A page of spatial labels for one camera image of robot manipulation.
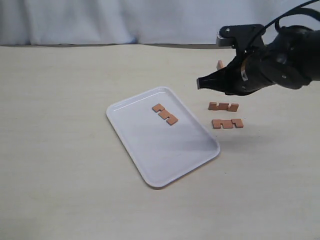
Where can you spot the notched brown wooden piece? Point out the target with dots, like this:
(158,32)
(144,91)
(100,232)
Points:
(219,65)
(164,114)
(222,106)
(227,124)

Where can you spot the white plastic tray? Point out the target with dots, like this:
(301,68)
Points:
(162,153)

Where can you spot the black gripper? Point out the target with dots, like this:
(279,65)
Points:
(291,60)

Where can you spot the white backdrop cloth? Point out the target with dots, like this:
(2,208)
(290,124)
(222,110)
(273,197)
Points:
(104,22)

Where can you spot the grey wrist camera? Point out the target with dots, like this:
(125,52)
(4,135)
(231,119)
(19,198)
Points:
(241,37)

